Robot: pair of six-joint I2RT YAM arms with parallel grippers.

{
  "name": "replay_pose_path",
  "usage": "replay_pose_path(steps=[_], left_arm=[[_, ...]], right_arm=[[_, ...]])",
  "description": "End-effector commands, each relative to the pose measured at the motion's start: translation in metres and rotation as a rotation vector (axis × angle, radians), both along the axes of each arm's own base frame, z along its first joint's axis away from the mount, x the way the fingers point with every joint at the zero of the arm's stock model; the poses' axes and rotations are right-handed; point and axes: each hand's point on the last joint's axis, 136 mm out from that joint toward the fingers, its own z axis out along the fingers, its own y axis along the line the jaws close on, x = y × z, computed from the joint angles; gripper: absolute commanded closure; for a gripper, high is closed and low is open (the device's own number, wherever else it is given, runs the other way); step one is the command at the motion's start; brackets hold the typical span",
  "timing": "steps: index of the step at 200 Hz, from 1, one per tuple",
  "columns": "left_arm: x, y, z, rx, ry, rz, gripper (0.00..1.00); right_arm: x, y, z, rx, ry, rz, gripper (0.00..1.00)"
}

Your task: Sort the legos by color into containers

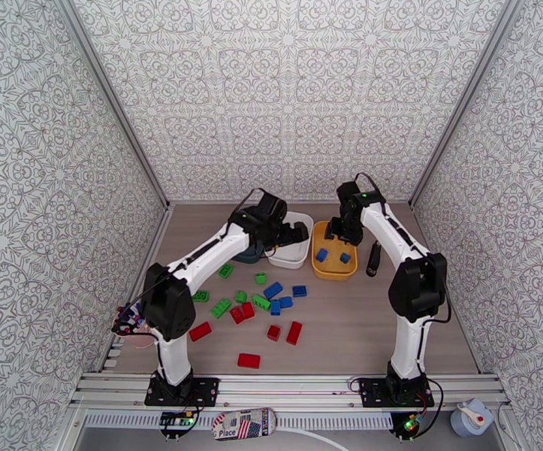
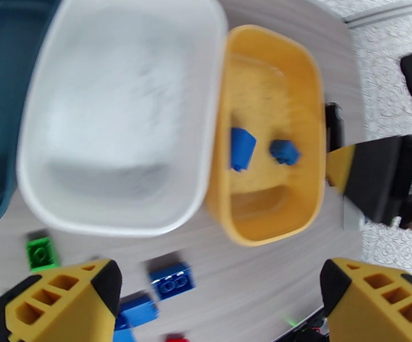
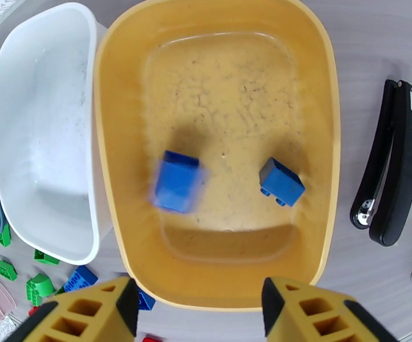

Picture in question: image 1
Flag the aluminium side rail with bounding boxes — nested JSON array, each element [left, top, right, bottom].
[[96, 204, 174, 374]]

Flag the white slotted cable duct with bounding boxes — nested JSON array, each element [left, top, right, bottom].
[[83, 413, 394, 430]]

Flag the light blue round dispenser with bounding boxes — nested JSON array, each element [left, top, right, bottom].
[[449, 398, 495, 438]]

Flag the dark teal plastic container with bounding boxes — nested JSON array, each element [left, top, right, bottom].
[[231, 245, 267, 265]]

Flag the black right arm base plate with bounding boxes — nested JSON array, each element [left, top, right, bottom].
[[359, 378, 435, 408]]

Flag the black handheld tool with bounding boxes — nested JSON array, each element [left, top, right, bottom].
[[366, 241, 382, 278]]

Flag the circuit board with green light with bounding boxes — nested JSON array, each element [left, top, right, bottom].
[[401, 415, 425, 437]]

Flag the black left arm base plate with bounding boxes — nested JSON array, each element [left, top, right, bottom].
[[144, 377, 219, 407]]

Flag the aluminium frame post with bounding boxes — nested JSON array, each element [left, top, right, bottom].
[[53, 0, 172, 209], [409, 0, 526, 209]]

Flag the aluminium front rail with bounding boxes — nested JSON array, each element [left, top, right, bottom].
[[70, 373, 510, 411]]

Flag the yellow plastic container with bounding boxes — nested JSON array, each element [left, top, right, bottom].
[[311, 220, 360, 282]]

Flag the white plastic container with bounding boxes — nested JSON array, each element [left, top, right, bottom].
[[267, 211, 315, 271]]

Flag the white cable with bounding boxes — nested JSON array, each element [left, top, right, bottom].
[[274, 426, 350, 451]]

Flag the pen holder with pens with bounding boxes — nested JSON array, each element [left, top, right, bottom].
[[111, 304, 148, 336]]

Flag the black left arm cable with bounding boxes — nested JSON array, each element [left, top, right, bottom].
[[113, 187, 267, 331]]

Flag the pink translucent disc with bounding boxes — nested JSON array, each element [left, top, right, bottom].
[[122, 328, 158, 350]]

